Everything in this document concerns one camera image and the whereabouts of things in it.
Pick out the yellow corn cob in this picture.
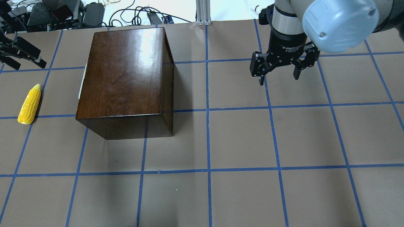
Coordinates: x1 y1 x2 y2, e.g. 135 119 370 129
17 84 41 125

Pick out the black power adapter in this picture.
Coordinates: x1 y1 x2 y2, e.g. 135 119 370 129
82 3 105 27

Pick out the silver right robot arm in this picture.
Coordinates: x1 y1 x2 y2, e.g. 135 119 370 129
250 0 403 85

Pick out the dark wooden drawer cabinet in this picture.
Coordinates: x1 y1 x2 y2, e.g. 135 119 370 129
75 27 175 140

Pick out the wooden drawer with white handle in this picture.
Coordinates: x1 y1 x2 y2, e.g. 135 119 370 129
78 63 88 99

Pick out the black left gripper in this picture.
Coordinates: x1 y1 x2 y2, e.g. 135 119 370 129
0 33 47 70

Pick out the aluminium frame post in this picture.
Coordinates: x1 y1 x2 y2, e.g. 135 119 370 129
196 0 212 26

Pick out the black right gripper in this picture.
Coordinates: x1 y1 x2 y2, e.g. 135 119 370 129
250 30 320 86

